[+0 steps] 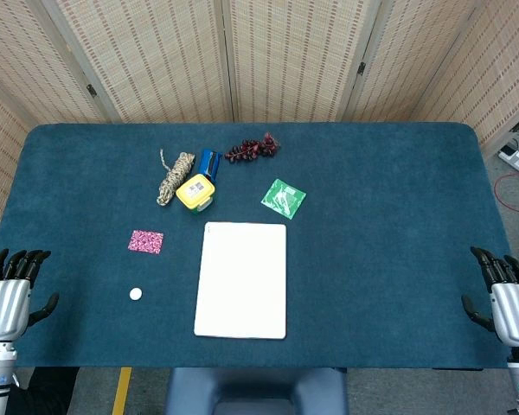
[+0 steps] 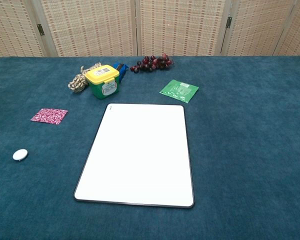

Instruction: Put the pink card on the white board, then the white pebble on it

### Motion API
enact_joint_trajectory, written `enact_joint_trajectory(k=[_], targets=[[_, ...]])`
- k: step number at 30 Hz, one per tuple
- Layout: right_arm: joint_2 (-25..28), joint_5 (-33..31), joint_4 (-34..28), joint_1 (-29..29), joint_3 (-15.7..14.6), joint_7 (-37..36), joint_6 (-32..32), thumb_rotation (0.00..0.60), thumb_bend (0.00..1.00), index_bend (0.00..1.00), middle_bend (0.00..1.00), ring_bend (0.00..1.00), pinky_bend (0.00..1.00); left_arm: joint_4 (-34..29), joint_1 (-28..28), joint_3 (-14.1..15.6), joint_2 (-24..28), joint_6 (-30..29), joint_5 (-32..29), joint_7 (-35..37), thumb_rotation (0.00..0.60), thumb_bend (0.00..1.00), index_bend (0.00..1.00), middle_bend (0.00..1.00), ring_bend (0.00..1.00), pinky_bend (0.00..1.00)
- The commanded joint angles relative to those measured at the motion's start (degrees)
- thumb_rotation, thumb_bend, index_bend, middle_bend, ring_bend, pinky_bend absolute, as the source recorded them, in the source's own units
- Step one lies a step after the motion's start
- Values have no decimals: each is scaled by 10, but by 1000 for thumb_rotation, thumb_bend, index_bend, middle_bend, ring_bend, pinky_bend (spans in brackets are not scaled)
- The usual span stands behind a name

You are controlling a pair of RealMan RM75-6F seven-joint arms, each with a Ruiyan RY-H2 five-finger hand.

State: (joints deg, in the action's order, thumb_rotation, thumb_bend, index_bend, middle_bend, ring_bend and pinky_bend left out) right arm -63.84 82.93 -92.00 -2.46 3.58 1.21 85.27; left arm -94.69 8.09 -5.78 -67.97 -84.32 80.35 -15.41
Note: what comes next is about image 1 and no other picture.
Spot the blue rectangular box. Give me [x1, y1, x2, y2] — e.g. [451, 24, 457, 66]
[197, 149, 223, 182]

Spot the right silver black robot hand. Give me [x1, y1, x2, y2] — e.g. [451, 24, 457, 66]
[461, 246, 519, 347]

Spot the green plastic packet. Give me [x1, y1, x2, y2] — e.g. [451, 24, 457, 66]
[259, 178, 307, 220]

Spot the pink patterned square packet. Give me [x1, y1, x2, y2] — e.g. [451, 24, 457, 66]
[127, 229, 165, 255]

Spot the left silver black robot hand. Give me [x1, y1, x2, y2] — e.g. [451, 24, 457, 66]
[0, 248, 61, 343]

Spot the yellow lidded box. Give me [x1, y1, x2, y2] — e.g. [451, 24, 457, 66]
[175, 173, 217, 214]

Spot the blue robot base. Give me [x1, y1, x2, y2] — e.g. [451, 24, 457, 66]
[164, 367, 349, 415]

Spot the teal table cloth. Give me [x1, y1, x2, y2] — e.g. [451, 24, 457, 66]
[0, 122, 519, 370]

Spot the bamboo folding screen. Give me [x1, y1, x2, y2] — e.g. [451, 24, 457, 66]
[0, 0, 519, 234]

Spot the red cable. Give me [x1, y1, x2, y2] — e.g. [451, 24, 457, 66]
[493, 172, 519, 214]

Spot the white magnetic board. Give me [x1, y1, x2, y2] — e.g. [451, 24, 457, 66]
[193, 221, 288, 341]

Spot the beige rope bundle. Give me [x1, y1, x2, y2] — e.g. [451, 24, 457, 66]
[156, 148, 197, 208]

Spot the dark red grape bunch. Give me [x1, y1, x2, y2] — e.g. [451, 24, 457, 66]
[223, 131, 281, 164]

